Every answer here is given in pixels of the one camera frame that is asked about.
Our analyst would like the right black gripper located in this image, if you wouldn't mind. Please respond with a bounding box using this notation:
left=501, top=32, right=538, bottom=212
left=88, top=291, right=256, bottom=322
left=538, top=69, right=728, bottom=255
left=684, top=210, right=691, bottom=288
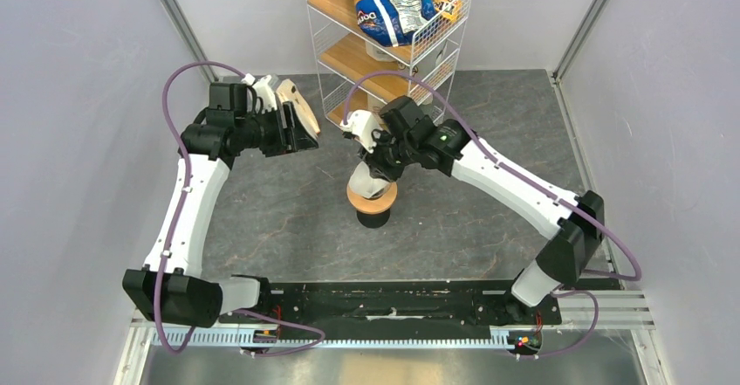
left=358, top=127, right=417, bottom=183

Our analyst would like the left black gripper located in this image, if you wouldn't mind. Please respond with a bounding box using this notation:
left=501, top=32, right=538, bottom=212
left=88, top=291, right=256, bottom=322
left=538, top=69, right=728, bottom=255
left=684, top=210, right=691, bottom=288
left=235, top=100, right=318, bottom=158

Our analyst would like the white paper coffee filter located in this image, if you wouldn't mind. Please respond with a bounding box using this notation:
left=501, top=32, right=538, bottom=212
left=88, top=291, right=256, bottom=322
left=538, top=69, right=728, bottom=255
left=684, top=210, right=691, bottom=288
left=348, top=162, right=391, bottom=200

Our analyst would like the wooden ring dripper holder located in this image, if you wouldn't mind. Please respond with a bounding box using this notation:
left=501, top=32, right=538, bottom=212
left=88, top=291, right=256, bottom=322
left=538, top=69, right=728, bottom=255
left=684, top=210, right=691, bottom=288
left=346, top=182, right=398, bottom=215

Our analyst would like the red black coffee carafe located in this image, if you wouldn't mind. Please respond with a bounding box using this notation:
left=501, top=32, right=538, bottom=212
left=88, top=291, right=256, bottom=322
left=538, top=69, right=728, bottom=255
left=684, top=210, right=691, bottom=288
left=356, top=209, right=391, bottom=229

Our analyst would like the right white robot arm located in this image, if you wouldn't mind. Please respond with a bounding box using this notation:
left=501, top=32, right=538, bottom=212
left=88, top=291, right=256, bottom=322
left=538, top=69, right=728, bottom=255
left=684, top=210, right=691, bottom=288
left=340, top=96, right=604, bottom=323

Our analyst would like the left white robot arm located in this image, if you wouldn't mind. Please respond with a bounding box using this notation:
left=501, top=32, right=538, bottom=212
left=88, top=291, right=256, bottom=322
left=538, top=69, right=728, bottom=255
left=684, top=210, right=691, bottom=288
left=122, top=76, right=320, bottom=327

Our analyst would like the beige filter paper pack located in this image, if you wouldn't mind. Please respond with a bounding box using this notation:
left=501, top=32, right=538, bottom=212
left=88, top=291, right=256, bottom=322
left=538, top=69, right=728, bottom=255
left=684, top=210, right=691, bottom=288
left=276, top=79, right=321, bottom=140

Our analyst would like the white printed cup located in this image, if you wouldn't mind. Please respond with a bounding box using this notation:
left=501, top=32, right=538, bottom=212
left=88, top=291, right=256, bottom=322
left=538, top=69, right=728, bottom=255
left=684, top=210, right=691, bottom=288
left=411, top=44, right=447, bottom=79

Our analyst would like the orange snack packet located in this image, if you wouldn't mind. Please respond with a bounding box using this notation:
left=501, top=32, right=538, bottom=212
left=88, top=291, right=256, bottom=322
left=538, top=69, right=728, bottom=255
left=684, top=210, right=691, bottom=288
left=433, top=0, right=463, bottom=23

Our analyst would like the blue chip bag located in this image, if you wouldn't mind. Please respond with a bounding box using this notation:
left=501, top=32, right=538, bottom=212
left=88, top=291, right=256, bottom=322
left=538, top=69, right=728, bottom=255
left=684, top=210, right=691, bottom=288
left=353, top=0, right=436, bottom=47

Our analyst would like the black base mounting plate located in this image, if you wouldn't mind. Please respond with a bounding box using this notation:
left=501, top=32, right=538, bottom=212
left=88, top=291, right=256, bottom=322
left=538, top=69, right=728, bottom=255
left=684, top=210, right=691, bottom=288
left=254, top=280, right=562, bottom=340

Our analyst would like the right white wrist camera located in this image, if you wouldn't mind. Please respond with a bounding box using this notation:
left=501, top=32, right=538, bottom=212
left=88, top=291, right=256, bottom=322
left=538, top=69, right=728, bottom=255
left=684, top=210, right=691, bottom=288
left=339, top=110, right=382, bottom=153

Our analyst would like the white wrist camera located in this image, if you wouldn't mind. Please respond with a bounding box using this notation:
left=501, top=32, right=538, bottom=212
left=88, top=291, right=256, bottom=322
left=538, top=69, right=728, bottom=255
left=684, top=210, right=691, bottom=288
left=339, top=110, right=382, bottom=153
left=242, top=73, right=280, bottom=113

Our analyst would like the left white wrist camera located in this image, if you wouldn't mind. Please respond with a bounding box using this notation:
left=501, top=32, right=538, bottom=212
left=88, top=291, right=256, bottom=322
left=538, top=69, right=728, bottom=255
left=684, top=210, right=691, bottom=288
left=242, top=73, right=280, bottom=113

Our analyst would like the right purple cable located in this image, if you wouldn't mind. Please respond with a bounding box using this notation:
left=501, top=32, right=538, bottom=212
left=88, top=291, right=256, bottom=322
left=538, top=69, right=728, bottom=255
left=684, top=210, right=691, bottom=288
left=342, top=70, right=643, bottom=361

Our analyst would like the purple cable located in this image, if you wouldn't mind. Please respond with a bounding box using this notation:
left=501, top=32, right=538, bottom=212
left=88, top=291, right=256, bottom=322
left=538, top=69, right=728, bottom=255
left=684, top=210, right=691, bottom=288
left=342, top=70, right=643, bottom=361
left=152, top=61, right=326, bottom=359

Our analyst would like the white wire shelf rack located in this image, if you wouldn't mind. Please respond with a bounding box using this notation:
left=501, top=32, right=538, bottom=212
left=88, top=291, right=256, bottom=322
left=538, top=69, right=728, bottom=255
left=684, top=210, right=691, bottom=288
left=306, top=0, right=472, bottom=125

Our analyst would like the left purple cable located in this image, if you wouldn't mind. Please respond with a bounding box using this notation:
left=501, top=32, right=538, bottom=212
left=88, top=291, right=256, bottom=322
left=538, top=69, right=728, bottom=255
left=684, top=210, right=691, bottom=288
left=152, top=61, right=326, bottom=359

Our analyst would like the aluminium toothed rail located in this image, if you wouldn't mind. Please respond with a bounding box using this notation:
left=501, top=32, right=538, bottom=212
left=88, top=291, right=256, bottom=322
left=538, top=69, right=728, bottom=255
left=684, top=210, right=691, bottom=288
left=148, top=325, right=522, bottom=350

